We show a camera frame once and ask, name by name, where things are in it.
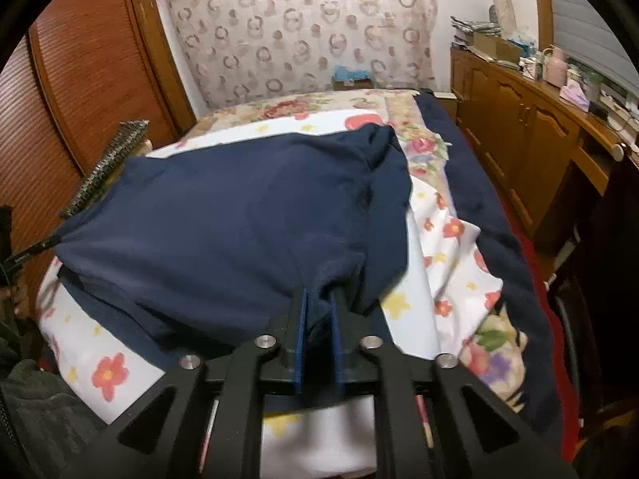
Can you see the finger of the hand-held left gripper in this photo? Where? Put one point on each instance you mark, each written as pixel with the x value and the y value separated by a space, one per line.
pixel 30 254

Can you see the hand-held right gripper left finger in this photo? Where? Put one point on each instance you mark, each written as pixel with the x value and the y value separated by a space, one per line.
pixel 299 349

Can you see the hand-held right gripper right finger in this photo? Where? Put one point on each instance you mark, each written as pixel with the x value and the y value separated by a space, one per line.
pixel 339 349

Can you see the navy printed t-shirt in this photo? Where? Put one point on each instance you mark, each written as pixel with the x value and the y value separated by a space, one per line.
pixel 224 219

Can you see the dark circle-patterned cloth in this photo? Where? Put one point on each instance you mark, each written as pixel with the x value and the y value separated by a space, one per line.
pixel 110 164

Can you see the white flower-print blanket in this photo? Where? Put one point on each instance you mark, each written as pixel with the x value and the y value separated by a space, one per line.
pixel 449 259

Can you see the person's dark grey clothing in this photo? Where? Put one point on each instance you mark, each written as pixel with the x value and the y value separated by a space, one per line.
pixel 45 409

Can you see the navy blanket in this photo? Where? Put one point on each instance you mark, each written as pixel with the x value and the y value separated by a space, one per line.
pixel 504 229

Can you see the brown louvred wardrobe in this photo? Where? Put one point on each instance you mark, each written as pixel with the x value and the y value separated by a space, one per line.
pixel 90 60

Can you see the small cardboard box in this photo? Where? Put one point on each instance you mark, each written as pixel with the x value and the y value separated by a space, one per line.
pixel 353 85

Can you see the wooden sideboard cabinet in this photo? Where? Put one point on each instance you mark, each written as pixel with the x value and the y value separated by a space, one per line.
pixel 524 139

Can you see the circle-patterned sheer curtain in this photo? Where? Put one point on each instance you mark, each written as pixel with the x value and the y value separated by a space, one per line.
pixel 309 30

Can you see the white mug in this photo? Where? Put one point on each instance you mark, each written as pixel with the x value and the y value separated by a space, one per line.
pixel 532 69

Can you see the open cardboard box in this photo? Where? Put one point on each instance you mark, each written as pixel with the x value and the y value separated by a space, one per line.
pixel 496 47

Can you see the pink tissue pack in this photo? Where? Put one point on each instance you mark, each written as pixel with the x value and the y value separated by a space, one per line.
pixel 574 97

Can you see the stack of folded cloths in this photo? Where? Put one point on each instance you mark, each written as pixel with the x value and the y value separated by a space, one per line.
pixel 474 25

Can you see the pink thermos jug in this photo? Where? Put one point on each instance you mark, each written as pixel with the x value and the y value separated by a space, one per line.
pixel 555 69

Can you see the grey window blind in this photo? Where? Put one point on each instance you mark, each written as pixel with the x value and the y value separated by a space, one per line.
pixel 594 15

